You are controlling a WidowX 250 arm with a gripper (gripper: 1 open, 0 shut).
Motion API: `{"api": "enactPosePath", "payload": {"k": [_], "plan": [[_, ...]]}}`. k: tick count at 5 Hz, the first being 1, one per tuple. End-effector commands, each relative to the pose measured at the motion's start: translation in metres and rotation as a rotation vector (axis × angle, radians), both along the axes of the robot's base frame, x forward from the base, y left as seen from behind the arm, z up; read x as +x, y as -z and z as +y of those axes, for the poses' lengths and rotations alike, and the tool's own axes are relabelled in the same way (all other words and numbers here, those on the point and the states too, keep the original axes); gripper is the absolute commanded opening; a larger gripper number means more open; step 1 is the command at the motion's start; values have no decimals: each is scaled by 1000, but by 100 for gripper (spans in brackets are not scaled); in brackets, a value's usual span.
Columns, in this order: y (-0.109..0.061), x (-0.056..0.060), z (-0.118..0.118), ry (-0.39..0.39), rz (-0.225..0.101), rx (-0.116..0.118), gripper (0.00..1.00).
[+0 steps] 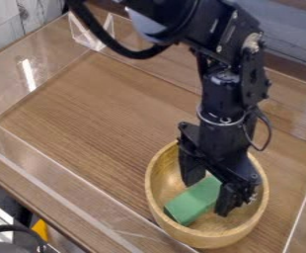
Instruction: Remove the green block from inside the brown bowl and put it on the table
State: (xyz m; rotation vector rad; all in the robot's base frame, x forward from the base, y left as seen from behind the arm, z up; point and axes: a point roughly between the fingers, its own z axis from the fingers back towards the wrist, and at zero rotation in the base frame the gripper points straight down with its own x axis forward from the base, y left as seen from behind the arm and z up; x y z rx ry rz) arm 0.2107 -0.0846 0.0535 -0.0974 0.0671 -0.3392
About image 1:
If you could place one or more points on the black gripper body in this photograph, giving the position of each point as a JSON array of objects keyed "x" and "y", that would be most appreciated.
[{"x": 223, "y": 140}]

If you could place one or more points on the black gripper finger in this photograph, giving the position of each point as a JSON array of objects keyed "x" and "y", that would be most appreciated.
[
  {"x": 192, "y": 169},
  {"x": 232, "y": 196}
]

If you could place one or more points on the green rectangular block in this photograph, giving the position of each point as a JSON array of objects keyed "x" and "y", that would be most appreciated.
[{"x": 194, "y": 201}]

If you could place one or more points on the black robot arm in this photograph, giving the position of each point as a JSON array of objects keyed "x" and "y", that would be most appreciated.
[{"x": 223, "y": 36}]

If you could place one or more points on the clear acrylic barrier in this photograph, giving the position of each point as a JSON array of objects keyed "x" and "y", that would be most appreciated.
[{"x": 85, "y": 215}]

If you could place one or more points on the yellow tag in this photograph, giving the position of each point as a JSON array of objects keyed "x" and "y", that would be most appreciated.
[{"x": 40, "y": 228}]

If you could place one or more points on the clear acrylic corner bracket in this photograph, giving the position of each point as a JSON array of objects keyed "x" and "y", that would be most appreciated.
[{"x": 83, "y": 36}]

